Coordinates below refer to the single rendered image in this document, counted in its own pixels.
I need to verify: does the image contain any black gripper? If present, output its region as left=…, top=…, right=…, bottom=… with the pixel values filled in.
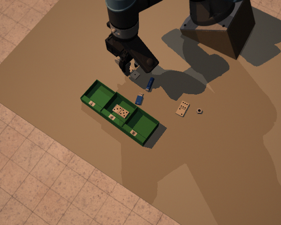
left=105, top=32, right=138, bottom=76

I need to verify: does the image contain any green rack of three bins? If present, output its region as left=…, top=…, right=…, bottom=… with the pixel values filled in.
left=80, top=80, right=159, bottom=147

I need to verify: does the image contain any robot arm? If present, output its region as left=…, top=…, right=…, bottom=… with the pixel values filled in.
left=105, top=0, right=242, bottom=73

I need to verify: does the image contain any blue usb stick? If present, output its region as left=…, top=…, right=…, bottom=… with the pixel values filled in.
left=135, top=93, right=143, bottom=105

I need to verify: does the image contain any blue aa battery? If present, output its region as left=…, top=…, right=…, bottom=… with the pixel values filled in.
left=146, top=77, right=154, bottom=92

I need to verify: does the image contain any grey hex nut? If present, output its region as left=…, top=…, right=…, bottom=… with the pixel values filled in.
left=196, top=108, right=202, bottom=114

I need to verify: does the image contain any tan domino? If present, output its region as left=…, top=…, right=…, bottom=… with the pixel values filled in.
left=129, top=67, right=140, bottom=80
left=176, top=101, right=189, bottom=117
left=112, top=104, right=129, bottom=118

